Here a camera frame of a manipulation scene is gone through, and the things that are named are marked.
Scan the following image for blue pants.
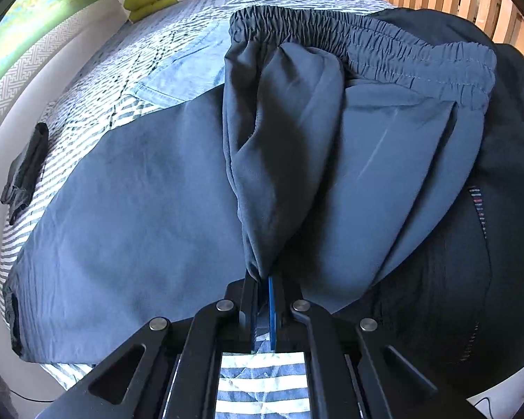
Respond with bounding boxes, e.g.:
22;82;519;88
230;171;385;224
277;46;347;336
2;6;498;365

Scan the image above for light blue denim cloth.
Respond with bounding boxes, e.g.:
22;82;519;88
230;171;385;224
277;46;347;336
135;37;228;110

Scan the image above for folded dark grey pants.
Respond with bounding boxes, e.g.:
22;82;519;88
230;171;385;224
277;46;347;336
0;175;33;226
17;122;50;188

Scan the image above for striped bed blanket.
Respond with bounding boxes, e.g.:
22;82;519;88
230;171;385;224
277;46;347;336
0;0;398;419

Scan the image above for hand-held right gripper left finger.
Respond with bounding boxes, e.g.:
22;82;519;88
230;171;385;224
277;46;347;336
37;271;261;419

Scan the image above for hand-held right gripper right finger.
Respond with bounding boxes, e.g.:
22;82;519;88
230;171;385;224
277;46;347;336
268;275;490;419

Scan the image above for wall poster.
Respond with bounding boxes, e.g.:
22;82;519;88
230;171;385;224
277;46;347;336
0;0;114;145

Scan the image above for black garment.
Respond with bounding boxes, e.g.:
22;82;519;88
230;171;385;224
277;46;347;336
332;6;524;402

